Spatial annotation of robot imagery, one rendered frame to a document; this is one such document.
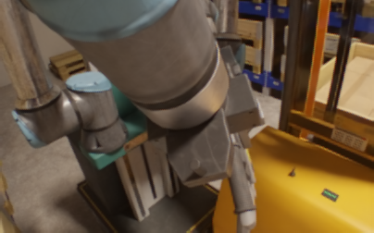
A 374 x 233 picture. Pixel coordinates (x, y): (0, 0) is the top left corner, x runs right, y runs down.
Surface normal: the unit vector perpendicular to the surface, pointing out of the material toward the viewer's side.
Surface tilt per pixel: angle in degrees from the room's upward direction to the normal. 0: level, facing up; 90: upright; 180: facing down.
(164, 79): 115
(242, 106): 33
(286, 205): 68
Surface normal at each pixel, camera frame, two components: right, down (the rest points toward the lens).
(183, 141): -0.33, -0.44
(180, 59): 0.54, 0.64
